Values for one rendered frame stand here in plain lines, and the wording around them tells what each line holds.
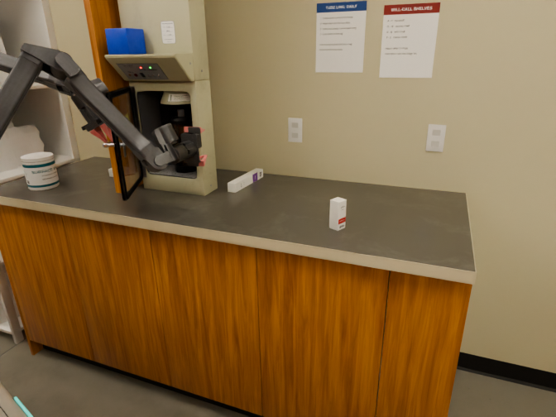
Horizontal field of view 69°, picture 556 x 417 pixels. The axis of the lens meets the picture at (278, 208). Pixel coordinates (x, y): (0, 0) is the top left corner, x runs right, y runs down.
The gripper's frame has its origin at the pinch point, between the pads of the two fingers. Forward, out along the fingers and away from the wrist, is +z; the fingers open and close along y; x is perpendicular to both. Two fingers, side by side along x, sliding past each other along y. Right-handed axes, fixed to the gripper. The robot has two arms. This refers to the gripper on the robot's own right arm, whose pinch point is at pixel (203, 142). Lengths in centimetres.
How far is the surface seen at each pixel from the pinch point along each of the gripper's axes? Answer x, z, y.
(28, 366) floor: 105, -23, -118
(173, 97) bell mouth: 21.3, 14.6, 14.7
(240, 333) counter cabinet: -18, -15, -70
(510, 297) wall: -120, 54, -76
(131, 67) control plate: 31.6, 4.3, 26.8
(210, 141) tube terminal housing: 9.0, 19.9, -4.2
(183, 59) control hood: 8.6, 5.6, 28.9
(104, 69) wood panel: 46, 5, 26
